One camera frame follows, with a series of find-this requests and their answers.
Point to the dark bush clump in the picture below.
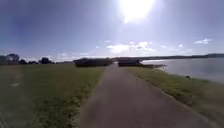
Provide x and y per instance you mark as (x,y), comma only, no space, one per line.
(92,62)
(129,62)

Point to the grey paved path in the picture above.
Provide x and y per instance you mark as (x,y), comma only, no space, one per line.
(124,100)

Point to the wide grass field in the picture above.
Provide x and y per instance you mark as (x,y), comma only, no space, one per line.
(46,90)

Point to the grass bank strip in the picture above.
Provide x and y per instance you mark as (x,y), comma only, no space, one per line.
(180,87)

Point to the distant wooded shore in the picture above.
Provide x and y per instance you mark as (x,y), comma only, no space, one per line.
(186,56)

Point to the grey water surface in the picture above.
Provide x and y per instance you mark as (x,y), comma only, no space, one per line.
(200,68)

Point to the row of distant trees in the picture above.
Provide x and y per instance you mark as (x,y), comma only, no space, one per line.
(20,60)

